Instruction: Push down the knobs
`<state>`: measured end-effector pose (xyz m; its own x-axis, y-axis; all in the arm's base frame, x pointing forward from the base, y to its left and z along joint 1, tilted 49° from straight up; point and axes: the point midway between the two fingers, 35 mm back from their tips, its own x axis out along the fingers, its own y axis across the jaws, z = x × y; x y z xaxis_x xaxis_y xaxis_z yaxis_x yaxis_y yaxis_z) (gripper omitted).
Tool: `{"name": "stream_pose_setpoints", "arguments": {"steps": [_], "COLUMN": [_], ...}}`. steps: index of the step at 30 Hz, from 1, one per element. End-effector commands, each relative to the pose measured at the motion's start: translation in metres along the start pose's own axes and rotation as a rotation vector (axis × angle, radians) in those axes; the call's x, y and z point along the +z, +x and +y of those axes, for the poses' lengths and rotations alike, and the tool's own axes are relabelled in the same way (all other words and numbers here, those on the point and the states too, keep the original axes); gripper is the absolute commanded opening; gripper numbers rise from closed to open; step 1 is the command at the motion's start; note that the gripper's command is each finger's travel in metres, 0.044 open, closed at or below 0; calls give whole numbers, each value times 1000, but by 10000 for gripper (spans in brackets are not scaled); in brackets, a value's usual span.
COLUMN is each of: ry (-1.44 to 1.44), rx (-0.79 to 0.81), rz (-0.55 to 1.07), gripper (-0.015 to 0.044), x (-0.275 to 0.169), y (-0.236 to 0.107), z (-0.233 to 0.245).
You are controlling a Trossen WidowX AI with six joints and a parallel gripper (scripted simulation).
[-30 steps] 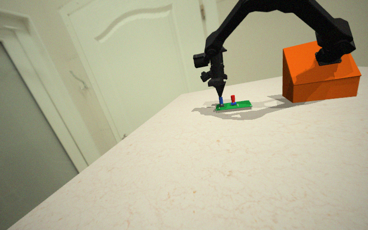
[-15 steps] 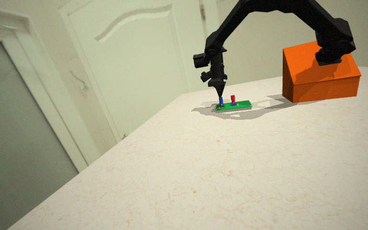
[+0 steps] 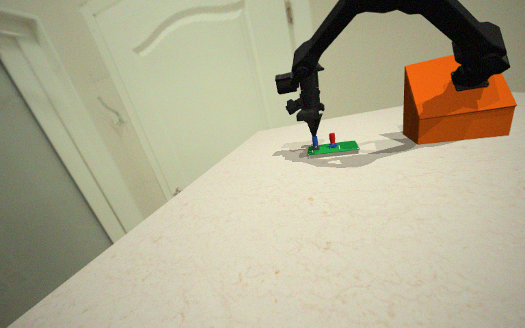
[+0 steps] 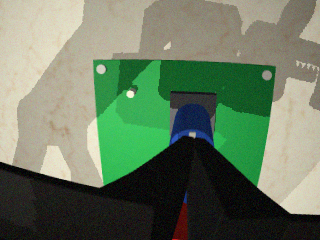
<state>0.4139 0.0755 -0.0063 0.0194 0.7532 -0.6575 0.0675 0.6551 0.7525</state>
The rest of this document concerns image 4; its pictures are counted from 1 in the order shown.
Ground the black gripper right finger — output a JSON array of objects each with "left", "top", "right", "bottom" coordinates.
[{"left": 187, "top": 137, "right": 320, "bottom": 240}]

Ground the green circuit board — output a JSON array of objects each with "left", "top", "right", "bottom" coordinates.
[{"left": 93, "top": 59, "right": 276, "bottom": 187}]

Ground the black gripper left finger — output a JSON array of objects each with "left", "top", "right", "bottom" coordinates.
[{"left": 0, "top": 136, "right": 195, "bottom": 240}]

